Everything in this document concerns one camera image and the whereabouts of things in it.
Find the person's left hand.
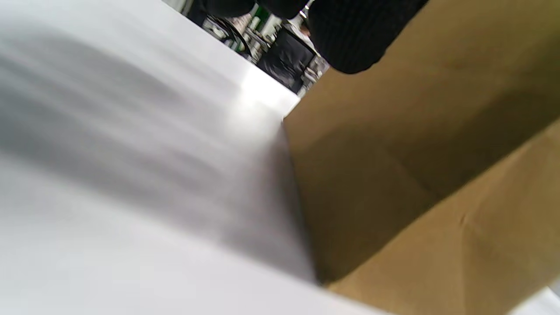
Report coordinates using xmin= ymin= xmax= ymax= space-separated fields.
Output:
xmin=206 ymin=0 xmax=429 ymax=74

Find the brown paper bag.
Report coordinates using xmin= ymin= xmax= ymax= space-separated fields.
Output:
xmin=282 ymin=0 xmax=560 ymax=315

